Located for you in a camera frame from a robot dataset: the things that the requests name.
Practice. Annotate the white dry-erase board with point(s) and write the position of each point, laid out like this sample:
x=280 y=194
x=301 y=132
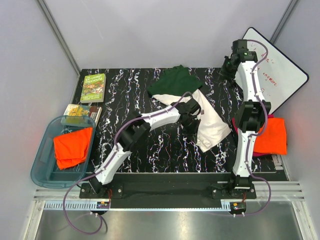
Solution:
x=279 y=77

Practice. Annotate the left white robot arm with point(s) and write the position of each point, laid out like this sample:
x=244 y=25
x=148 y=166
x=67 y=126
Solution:
x=131 y=135

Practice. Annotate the green treehouse paperback book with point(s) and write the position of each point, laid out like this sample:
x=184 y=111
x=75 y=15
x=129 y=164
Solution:
x=93 y=89

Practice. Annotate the white and green t-shirt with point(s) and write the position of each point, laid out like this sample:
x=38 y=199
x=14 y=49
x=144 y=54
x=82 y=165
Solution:
x=169 y=88

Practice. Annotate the aluminium frame rail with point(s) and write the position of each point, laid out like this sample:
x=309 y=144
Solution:
x=280 y=192

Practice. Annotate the teal plastic bin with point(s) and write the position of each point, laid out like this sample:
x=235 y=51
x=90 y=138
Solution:
x=45 y=171

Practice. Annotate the folded magenta t-shirt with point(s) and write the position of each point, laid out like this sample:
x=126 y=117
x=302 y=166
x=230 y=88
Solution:
x=255 y=154

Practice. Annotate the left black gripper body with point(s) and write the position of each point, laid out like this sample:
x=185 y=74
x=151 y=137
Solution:
x=190 y=126

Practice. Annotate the orange t-shirt in bin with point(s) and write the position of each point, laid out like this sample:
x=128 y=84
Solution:
x=72 y=148

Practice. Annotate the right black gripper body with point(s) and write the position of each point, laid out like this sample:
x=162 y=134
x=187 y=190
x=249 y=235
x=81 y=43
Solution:
x=228 y=71

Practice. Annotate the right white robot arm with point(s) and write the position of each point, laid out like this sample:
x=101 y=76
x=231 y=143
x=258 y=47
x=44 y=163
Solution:
x=252 y=116

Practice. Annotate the folded orange t-shirt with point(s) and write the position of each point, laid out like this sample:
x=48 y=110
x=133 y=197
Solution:
x=274 y=138

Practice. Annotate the Brideshead Revisited paperback book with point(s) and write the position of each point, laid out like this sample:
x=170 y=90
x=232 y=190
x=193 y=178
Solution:
x=74 y=114

